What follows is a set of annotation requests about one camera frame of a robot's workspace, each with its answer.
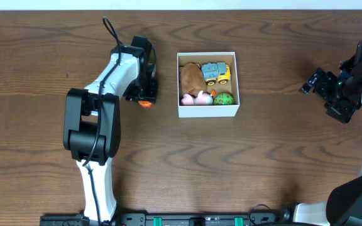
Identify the orange round basket toy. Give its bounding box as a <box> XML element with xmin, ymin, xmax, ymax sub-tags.
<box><xmin>138</xmin><ymin>100</ymin><xmax>152</xmax><ymax>108</ymax></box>

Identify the brown plush toy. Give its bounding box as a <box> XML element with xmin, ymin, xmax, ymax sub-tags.
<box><xmin>179</xmin><ymin>63</ymin><xmax>207</xmax><ymax>97</ymax></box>

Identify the pink white pig toy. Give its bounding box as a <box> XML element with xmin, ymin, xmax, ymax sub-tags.
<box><xmin>180</xmin><ymin>90</ymin><xmax>214</xmax><ymax>106</ymax></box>

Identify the yellow grey toy truck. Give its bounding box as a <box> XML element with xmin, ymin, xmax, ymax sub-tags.
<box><xmin>201</xmin><ymin>62</ymin><xmax>231</xmax><ymax>86</ymax></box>

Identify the green number ball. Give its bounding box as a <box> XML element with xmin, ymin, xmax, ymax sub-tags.
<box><xmin>213</xmin><ymin>92</ymin><xmax>235</xmax><ymax>105</ymax></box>

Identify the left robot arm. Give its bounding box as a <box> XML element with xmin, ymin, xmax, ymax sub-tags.
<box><xmin>63</xmin><ymin>45</ymin><xmax>158</xmax><ymax>225</ymax></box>

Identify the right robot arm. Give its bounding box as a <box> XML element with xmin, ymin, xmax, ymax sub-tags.
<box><xmin>282</xmin><ymin>40</ymin><xmax>362</xmax><ymax>226</ymax></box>

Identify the white cardboard box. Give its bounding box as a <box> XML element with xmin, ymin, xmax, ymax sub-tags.
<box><xmin>177</xmin><ymin>51</ymin><xmax>240</xmax><ymax>118</ymax></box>

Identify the left black cable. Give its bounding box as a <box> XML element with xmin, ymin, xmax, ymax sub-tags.
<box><xmin>82</xmin><ymin>16</ymin><xmax>124</xmax><ymax>226</ymax></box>

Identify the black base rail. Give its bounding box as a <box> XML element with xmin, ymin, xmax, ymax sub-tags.
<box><xmin>39</xmin><ymin>212</ymin><xmax>281</xmax><ymax>226</ymax></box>

